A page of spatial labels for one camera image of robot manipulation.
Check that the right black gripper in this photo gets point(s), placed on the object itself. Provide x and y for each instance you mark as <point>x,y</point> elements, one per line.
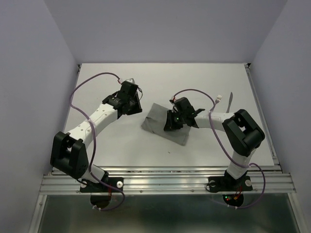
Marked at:
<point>169,124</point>

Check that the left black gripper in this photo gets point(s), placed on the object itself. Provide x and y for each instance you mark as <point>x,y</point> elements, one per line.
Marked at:
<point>138,108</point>

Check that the grey cloth napkin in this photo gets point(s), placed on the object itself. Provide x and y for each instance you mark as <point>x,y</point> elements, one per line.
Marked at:
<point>155,122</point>

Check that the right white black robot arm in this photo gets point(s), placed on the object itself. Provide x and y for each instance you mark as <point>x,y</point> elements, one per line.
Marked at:
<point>243,133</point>

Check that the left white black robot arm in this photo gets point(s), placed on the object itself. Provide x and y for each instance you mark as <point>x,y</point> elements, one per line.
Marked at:
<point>69,150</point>

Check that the silver knife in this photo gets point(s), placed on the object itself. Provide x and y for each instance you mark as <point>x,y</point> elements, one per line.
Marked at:
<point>229,102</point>

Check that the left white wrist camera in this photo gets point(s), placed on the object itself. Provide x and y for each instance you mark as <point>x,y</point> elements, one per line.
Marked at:
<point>131,80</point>

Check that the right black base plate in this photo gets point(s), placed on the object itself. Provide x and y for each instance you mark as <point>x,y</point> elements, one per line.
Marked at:
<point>227,184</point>

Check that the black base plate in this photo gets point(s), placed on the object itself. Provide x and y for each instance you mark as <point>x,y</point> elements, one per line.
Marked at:
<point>227,184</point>
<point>90,187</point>

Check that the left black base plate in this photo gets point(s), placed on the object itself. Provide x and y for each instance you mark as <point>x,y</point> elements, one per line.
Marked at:
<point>90,187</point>

